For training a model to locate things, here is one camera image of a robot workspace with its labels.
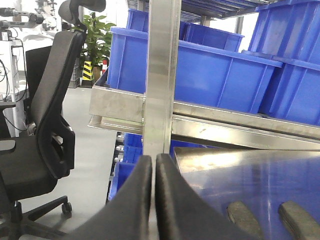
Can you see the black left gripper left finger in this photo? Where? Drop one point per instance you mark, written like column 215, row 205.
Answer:
column 126, row 216

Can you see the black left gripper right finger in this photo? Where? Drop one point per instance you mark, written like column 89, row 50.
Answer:
column 182, row 214

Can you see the brake pad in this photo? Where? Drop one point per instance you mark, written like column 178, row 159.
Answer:
column 239, row 214
column 300, row 223

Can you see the blue lower shelf bin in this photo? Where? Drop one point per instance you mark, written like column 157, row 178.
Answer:
column 127, row 151

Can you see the stainless steel flow rack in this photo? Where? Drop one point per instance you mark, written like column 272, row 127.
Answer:
column 159, row 118

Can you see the black mesh office chair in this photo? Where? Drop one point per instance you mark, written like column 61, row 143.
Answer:
column 36, row 163

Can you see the blue bin with red bags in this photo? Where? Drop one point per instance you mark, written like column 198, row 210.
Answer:
column 204, row 75

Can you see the white desk with equipment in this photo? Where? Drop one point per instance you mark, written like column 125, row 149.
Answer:
column 9, row 74

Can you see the green potted plant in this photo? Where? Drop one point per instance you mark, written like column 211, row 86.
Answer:
column 99, row 38

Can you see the blue plastic bin right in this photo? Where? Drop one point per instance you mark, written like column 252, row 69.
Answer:
column 288, row 31

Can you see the yellow black striped post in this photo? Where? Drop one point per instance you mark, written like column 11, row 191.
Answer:
column 87, row 74

